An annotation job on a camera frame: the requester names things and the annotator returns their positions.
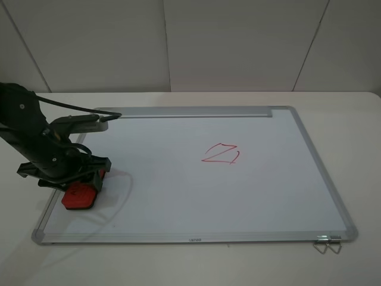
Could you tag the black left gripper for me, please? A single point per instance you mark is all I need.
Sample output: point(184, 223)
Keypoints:
point(57, 165)

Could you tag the red whiteboard eraser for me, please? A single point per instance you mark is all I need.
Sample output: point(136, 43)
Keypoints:
point(80, 196)

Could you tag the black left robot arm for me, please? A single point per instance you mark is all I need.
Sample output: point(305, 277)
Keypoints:
point(22, 121)

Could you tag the silver framed whiteboard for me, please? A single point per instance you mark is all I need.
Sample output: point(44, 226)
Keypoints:
point(204, 180)

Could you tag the silver marker tray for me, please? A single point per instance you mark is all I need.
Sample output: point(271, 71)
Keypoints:
point(192, 112)

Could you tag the left metal hanging clip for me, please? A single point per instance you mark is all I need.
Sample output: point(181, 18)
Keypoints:
point(321, 243)

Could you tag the metal hanging clip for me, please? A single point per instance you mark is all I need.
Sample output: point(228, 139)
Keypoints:
point(321, 243)
point(334, 243)

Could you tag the right metal hanging clip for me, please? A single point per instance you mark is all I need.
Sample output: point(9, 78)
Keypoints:
point(334, 243)

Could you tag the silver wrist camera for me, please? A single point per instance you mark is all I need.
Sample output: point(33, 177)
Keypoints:
point(79, 124)

